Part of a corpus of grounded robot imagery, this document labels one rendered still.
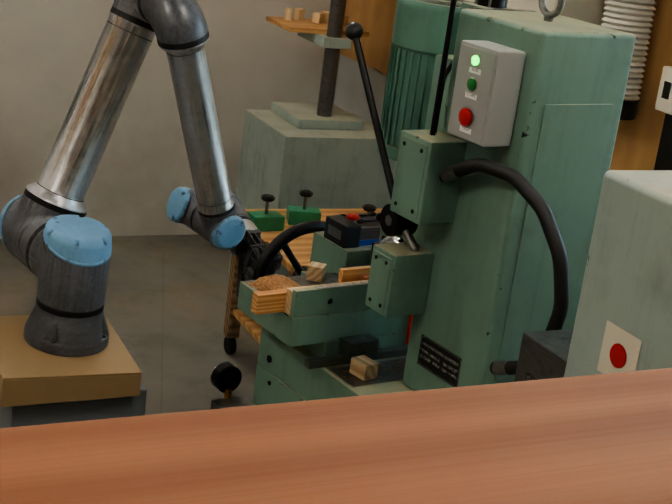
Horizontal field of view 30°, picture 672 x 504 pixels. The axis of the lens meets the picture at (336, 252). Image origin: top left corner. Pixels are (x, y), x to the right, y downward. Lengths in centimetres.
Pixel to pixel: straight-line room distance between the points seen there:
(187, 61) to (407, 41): 62
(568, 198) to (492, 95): 25
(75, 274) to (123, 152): 278
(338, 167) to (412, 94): 246
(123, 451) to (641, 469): 16
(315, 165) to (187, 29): 209
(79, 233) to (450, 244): 91
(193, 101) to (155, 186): 278
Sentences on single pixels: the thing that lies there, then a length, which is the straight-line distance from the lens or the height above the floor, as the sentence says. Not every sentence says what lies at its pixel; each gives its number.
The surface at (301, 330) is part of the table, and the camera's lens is 241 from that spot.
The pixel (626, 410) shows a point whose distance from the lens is 44.
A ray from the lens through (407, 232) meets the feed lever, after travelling 230.
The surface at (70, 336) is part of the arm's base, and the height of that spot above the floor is 66.
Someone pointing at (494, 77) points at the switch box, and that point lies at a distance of 207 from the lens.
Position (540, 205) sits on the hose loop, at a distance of 202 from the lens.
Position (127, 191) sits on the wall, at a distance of 559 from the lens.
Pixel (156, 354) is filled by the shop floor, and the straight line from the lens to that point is 444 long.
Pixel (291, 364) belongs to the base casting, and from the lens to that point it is 254.
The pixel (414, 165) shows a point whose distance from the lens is 220.
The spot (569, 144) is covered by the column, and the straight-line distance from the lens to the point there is 217.
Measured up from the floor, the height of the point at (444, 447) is 159.
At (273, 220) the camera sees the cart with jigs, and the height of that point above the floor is 57.
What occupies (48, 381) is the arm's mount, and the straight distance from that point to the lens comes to 276.
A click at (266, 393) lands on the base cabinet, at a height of 66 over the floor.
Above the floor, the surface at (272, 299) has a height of 93.
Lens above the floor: 176
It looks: 18 degrees down
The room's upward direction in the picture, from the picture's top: 8 degrees clockwise
